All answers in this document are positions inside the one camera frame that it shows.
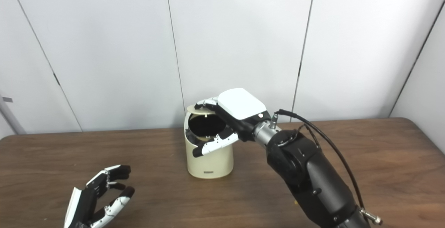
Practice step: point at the black bin liner bag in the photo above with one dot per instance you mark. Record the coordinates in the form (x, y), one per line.
(205, 125)

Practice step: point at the round cream bin lid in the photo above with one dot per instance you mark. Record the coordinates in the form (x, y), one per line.
(203, 111)

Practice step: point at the black wall panel clip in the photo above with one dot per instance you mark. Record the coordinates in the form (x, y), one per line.
(56, 79)
(300, 71)

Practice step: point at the grey wall corner post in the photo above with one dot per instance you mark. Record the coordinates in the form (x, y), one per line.
(10, 116)

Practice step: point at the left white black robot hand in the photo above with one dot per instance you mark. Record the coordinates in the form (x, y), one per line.
(81, 207)

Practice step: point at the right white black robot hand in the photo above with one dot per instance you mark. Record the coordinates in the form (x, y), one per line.
(241, 104)

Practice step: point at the cream-colored desktop bin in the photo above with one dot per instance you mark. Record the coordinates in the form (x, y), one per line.
(210, 165)

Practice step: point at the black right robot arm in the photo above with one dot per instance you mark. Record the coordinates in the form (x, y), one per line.
(313, 179)

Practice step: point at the grey wall tag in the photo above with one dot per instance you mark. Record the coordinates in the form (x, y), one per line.
(7, 99)

